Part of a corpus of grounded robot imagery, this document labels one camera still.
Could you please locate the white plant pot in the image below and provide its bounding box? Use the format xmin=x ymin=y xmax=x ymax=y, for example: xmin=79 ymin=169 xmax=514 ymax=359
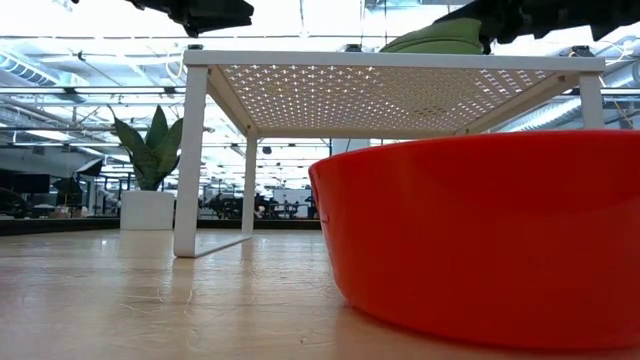
xmin=119 ymin=189 xmax=176 ymax=231

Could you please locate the black aluminium table frame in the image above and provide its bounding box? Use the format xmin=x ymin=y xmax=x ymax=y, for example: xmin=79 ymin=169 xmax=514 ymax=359
xmin=0 ymin=217 xmax=322 ymax=237

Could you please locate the green snake plant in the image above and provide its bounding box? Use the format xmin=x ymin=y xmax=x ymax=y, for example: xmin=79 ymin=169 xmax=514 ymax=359
xmin=107 ymin=103 xmax=184 ymax=192

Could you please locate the white perforated metal shelf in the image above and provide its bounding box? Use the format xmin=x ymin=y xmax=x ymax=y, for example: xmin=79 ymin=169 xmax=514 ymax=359
xmin=173 ymin=48 xmax=607 ymax=259

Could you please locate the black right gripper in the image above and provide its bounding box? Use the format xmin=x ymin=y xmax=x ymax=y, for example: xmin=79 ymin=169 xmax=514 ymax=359
xmin=434 ymin=0 xmax=640 ymax=55

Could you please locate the green bowl with fruit pattern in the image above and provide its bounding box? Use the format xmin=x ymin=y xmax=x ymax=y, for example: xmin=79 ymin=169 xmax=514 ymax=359
xmin=378 ymin=38 xmax=484 ymax=55
xmin=394 ymin=18 xmax=484 ymax=49

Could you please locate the black monitor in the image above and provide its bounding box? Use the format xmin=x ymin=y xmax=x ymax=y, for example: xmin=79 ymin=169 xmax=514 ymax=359
xmin=12 ymin=173 xmax=51 ymax=195

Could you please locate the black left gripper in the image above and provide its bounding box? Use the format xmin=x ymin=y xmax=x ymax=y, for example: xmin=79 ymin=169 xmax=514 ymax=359
xmin=124 ymin=0 xmax=255 ymax=39

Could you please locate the red plastic bowl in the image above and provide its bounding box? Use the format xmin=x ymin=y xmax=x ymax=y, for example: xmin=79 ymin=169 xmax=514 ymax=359
xmin=308 ymin=129 xmax=640 ymax=351

